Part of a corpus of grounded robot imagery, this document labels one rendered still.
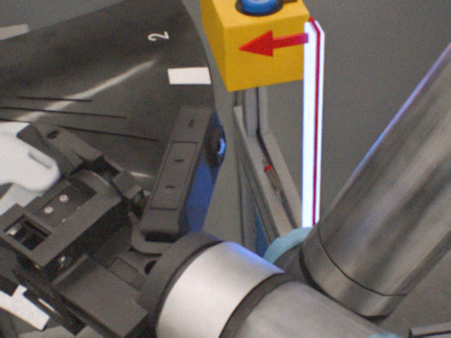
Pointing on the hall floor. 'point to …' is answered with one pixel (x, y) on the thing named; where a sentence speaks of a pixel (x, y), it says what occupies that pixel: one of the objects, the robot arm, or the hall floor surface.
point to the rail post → (246, 217)
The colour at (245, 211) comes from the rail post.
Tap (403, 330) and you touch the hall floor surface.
